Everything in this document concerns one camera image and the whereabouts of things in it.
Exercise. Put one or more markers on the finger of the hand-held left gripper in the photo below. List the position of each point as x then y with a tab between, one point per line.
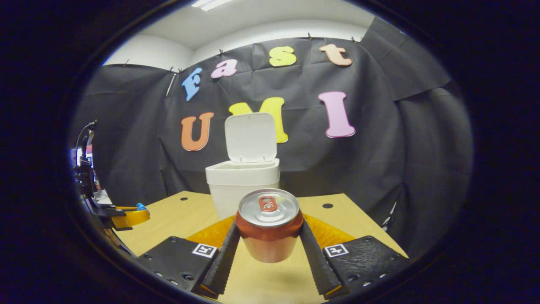
135	217

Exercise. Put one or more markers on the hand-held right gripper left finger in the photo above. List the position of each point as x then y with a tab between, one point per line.
223	261

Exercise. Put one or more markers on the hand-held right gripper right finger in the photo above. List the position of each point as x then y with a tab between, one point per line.
316	261

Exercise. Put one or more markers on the blue paper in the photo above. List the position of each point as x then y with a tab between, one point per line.
141	207

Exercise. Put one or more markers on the red pop can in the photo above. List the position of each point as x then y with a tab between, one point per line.
270	240

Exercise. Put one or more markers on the white desktop garbage bin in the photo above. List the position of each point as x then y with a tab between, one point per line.
240	181

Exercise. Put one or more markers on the wooden desktop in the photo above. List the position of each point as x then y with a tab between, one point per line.
177	219

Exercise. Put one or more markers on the ceiling light panel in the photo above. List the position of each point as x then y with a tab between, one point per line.
211	3

